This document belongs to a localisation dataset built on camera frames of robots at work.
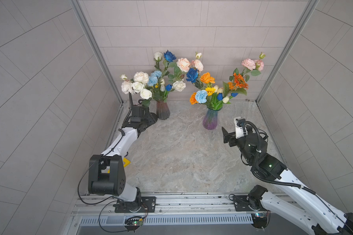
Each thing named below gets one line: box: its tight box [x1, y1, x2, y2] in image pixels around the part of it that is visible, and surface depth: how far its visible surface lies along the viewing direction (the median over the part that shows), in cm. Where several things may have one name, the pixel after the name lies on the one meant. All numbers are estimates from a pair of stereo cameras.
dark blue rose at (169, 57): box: [162, 49, 177, 86], surface depth 78 cm
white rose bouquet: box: [120, 71, 153, 108], surface depth 69 cm
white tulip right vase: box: [222, 95, 230, 104], surface depth 81 cm
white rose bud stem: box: [153, 51, 163, 71], surface depth 91 cm
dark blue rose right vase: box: [185, 67, 204, 90], surface depth 71 cm
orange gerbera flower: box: [227, 72, 250, 90], surface depth 72 cm
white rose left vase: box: [172, 80, 187, 92], surface depth 81 cm
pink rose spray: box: [176, 52, 204, 73], surface depth 72 cm
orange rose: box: [200, 71, 216, 84], surface depth 83 cm
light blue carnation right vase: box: [195, 89, 208, 104], surface depth 75 cm
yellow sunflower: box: [205, 87, 216, 96], surface depth 85 cm
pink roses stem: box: [241, 51, 266, 82], surface depth 79 cm
